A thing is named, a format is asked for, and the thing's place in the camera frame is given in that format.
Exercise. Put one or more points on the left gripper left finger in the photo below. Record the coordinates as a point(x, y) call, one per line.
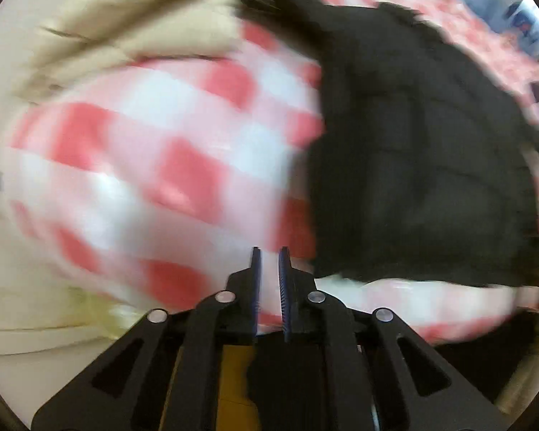
point(164, 372)

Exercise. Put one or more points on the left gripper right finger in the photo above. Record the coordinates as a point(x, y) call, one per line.
point(374, 371)

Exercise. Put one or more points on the beige puffer jacket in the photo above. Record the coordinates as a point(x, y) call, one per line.
point(84, 37)

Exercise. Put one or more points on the black puffer jacket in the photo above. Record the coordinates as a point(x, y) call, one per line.
point(421, 171)

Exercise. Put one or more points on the red white checkered bedsheet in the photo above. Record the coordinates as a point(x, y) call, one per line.
point(152, 182)

